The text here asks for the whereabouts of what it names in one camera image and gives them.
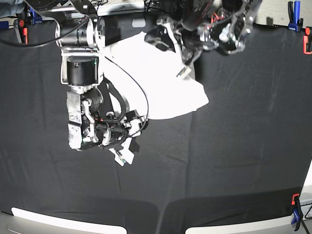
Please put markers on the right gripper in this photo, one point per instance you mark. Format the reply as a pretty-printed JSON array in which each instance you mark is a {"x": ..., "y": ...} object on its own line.
[{"x": 117, "y": 137}]

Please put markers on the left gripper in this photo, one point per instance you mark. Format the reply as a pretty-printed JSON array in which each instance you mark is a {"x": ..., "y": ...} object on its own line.
[{"x": 167, "y": 36}]

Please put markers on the white printed t-shirt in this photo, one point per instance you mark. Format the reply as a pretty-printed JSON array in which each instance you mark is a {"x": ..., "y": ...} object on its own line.
[{"x": 146, "y": 77}]

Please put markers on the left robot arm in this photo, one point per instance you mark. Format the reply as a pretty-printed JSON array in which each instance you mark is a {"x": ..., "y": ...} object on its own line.
[{"x": 191, "y": 28}]

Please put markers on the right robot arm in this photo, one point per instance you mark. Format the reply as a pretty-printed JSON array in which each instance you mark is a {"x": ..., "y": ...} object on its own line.
[{"x": 98, "y": 115}]

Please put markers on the blue clamp far right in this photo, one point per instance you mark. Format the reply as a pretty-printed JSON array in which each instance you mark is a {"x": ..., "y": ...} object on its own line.
[{"x": 296, "y": 22}]

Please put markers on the black table cloth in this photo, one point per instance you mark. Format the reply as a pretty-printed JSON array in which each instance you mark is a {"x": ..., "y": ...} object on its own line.
[{"x": 239, "y": 159}]

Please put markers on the red black clamp far right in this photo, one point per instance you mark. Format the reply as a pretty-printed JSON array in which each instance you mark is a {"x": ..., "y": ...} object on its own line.
[{"x": 307, "y": 41}]

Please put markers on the red black clamp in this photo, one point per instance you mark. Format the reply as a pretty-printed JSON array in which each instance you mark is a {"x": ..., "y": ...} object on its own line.
[
  {"x": 307, "y": 41},
  {"x": 21, "y": 31}
]

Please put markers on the blue clamp far left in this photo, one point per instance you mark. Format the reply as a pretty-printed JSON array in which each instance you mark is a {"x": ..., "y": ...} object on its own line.
[{"x": 33, "y": 16}]

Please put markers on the red black clamp far left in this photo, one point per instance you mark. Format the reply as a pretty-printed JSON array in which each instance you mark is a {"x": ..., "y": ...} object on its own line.
[{"x": 21, "y": 31}]

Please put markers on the red blue clamp near right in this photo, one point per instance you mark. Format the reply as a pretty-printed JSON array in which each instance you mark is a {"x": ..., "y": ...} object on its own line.
[{"x": 297, "y": 212}]

